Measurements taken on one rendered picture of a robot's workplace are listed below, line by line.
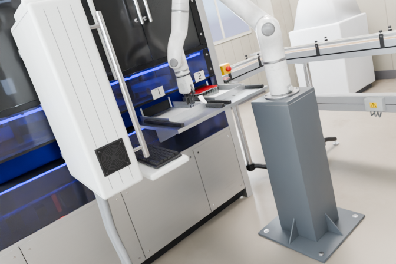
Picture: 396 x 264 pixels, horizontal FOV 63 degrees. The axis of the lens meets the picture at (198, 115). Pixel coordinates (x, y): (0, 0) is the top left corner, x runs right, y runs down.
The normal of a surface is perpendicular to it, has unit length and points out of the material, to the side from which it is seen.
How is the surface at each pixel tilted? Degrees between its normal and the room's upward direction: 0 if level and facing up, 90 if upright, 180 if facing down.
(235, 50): 90
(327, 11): 90
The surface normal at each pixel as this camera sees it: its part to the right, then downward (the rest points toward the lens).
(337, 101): -0.75, 0.36
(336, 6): 0.49, -0.11
